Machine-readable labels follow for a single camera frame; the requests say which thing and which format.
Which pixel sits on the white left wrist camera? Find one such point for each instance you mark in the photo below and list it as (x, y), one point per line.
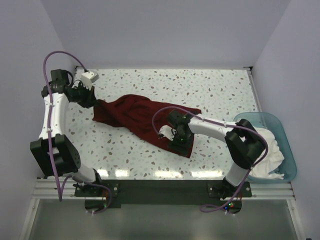
(88, 78)

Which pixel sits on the translucent blue plastic basket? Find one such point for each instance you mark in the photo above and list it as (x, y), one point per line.
(272, 123)

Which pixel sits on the aluminium extrusion rail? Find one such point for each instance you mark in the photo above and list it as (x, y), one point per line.
(160, 210)

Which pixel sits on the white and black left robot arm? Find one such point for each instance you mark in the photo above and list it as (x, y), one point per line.
(53, 151)

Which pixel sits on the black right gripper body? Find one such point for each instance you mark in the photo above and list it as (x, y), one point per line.
(184, 141)

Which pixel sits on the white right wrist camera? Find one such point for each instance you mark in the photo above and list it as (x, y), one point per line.
(167, 132)

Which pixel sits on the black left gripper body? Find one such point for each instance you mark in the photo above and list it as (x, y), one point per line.
(82, 95)

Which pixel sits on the white crumpled t-shirt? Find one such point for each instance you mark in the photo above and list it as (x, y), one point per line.
(267, 169)

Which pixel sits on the dark red t-shirt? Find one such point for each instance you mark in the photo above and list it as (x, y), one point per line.
(135, 113)

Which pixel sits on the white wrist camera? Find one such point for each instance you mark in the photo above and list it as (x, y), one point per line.
(88, 78)
(167, 132)

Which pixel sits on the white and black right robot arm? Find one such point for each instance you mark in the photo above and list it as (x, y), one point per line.
(244, 143)

